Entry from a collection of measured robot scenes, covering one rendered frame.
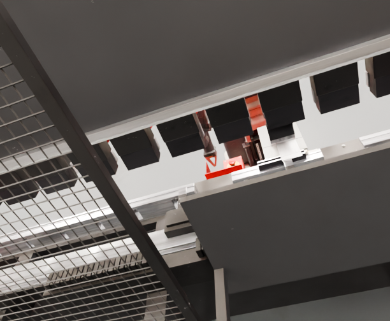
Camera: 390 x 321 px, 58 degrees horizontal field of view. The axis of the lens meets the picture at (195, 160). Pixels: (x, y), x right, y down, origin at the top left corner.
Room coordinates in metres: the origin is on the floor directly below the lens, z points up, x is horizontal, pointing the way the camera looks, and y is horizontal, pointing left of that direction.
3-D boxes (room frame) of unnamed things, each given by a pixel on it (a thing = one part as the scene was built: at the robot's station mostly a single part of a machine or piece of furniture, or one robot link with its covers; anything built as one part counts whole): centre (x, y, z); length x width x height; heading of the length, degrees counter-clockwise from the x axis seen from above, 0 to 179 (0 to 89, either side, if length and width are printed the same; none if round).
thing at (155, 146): (1.30, 0.20, 1.26); 0.15 x 0.09 x 0.17; 76
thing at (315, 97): (1.11, -0.58, 1.26); 0.15 x 0.09 x 0.17; 76
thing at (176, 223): (1.12, 0.13, 1.01); 0.26 x 0.12 x 0.05; 166
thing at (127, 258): (0.95, 0.48, 1.02); 0.44 x 0.06 x 0.04; 76
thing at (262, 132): (1.30, -0.40, 1.00); 0.26 x 0.18 x 0.01; 166
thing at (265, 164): (1.17, -0.34, 0.99); 0.20 x 0.03 x 0.03; 76
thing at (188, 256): (0.88, 0.23, 0.94); 1.02 x 0.06 x 0.12; 76
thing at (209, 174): (1.55, -0.13, 0.75); 0.20 x 0.16 x 0.18; 76
